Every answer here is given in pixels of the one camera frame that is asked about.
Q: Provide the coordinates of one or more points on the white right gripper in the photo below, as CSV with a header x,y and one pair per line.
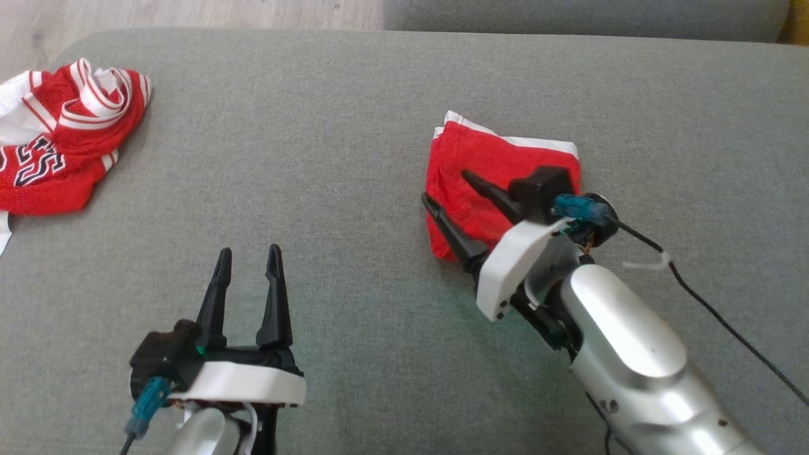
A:
x,y
515,265

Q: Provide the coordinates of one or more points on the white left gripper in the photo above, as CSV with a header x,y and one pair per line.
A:
x,y
240,382

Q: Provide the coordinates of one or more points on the red shorts white trim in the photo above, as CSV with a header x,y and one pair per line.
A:
x,y
480,158

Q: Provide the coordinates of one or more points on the red white basketball jersey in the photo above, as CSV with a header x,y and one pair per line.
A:
x,y
69,170

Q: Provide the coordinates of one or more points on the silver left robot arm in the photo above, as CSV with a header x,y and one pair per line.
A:
x,y
202,436

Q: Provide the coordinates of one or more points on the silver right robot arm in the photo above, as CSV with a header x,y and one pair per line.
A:
x,y
632,354

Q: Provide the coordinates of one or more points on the large grey sofa seat cushion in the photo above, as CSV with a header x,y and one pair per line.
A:
x,y
316,158

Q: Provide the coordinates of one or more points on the large yellow sofa backrest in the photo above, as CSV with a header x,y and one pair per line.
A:
x,y
799,25

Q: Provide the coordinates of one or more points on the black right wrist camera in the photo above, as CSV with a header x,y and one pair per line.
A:
x,y
540,189

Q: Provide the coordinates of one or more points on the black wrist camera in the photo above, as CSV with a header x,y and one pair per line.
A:
x,y
158,357
540,189

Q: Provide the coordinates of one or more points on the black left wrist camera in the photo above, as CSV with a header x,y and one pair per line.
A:
x,y
158,357

